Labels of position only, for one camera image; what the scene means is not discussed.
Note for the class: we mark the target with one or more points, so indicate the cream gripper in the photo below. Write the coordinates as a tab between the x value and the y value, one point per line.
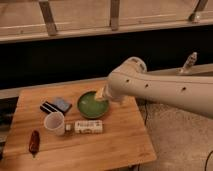
100	95

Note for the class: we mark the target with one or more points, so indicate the white labelled bottle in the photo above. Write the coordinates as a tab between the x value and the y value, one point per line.
85	127

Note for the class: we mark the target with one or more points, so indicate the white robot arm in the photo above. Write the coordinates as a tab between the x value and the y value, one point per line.
190	93

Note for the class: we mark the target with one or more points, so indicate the green ceramic bowl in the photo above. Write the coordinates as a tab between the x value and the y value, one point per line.
90	108

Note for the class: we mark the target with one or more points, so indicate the blue sponge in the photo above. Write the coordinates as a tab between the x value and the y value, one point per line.
62	104

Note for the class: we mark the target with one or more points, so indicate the wooden cutting board table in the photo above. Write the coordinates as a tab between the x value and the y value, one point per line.
124	142

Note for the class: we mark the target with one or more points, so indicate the white plastic cup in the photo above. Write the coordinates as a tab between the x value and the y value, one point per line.
55	122

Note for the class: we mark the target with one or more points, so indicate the black striped rectangular block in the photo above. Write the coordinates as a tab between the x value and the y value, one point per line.
47	108

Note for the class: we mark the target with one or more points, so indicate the dark red chili pepper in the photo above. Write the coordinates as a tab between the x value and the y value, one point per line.
34	143

